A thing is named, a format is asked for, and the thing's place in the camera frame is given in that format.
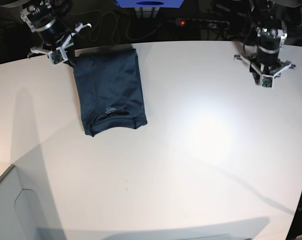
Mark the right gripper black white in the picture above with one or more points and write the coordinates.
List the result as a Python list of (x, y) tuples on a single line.
[(57, 36)]

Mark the blue box on stand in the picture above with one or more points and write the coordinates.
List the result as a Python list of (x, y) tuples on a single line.
[(149, 3)]

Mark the dark blue T-shirt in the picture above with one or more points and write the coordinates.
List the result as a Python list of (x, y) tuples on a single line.
[(110, 91)]

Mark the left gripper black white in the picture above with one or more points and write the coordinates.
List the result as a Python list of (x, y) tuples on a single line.
[(264, 64)]

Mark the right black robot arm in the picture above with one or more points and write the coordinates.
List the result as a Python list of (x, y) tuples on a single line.
[(46, 18)]

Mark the black power strip red switch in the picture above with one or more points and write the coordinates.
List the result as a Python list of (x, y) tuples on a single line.
[(202, 23)]

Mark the grey plastic bin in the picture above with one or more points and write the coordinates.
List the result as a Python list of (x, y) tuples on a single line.
[(21, 214)]

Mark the aluminium stand post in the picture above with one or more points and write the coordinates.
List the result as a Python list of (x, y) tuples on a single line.
[(146, 12)]

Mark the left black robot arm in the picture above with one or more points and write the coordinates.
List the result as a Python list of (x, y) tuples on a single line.
[(260, 14)]

